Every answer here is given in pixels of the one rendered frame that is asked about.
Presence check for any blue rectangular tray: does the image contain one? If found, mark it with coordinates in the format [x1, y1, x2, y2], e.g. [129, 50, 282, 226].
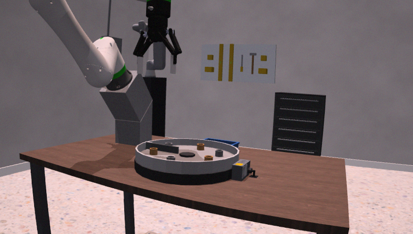
[204, 138, 240, 150]

